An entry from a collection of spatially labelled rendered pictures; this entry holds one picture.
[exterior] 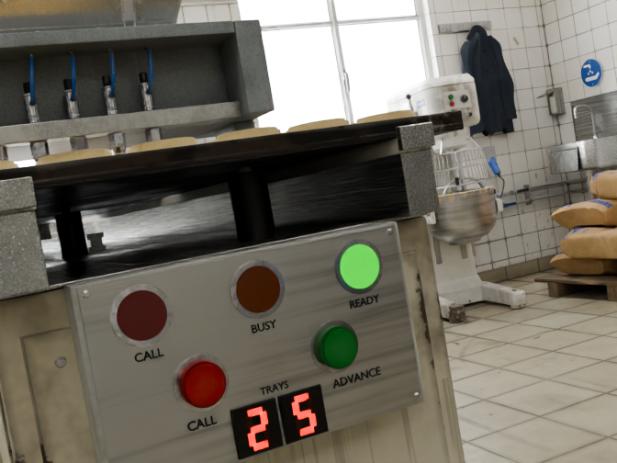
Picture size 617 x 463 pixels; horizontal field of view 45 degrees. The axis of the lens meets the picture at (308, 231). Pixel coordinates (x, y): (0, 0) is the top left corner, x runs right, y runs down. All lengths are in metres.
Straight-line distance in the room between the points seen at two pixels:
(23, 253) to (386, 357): 0.26
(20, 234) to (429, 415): 0.34
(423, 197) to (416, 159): 0.03
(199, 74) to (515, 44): 4.64
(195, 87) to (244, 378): 0.91
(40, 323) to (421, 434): 0.31
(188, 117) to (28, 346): 0.84
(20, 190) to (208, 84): 0.93
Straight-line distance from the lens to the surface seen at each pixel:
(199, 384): 0.50
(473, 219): 4.32
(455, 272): 4.74
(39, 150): 1.26
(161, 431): 0.51
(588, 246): 4.44
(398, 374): 0.57
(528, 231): 5.75
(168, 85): 1.36
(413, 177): 0.57
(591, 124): 5.76
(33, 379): 0.52
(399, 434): 0.62
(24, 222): 0.48
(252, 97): 1.31
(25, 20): 1.32
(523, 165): 5.75
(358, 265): 0.54
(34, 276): 0.48
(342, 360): 0.53
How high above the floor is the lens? 0.87
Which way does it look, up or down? 3 degrees down
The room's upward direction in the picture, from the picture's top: 10 degrees counter-clockwise
